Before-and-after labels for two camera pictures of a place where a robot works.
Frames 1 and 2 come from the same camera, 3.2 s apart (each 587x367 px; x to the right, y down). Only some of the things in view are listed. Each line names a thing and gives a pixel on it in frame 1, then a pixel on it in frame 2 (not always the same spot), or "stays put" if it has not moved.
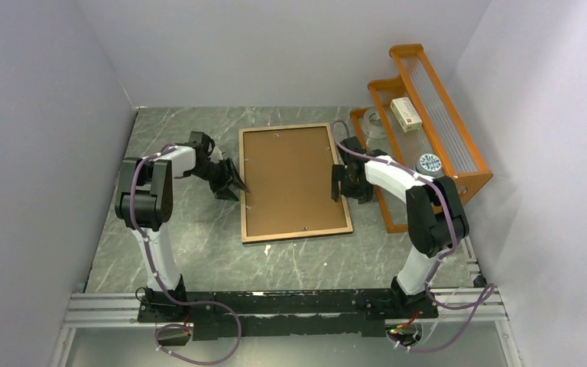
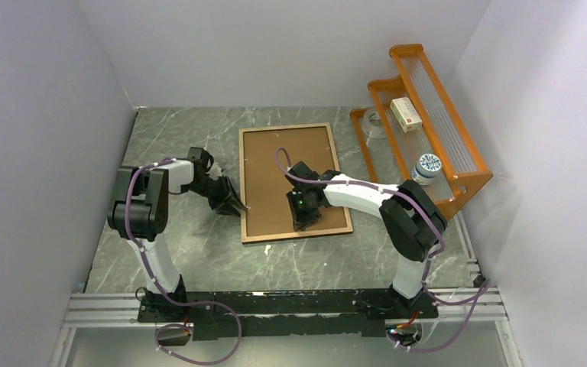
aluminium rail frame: x=480 y=302 stays put
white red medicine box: x=406 y=114 stays put
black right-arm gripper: x=362 y=194 to x=301 y=220
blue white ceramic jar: x=429 y=165 stays put
